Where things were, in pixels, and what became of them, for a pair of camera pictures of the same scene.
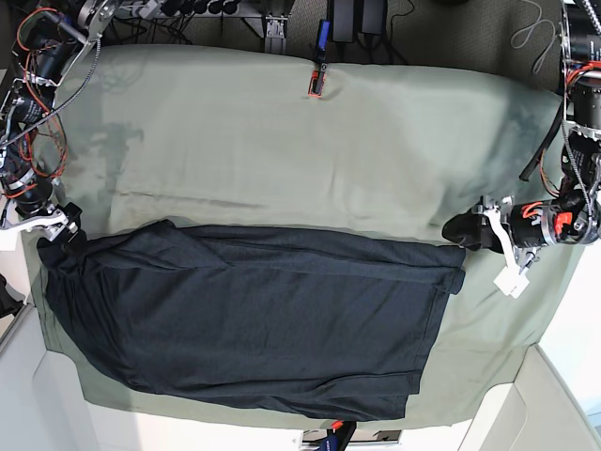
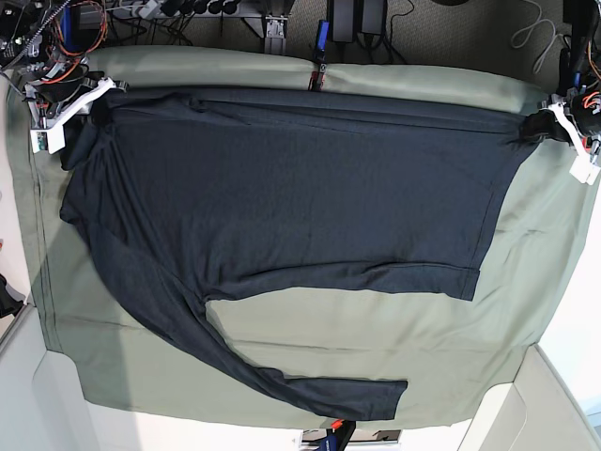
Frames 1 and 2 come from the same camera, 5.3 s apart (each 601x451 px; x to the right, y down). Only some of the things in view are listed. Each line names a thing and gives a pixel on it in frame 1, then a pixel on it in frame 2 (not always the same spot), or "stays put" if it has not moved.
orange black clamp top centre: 316,81 stays put
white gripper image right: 473,231 to 544,124
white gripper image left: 53,224 to 53,137
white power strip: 145,8 stays put
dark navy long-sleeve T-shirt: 300,322 to 200,194
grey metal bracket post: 275,41 stays put
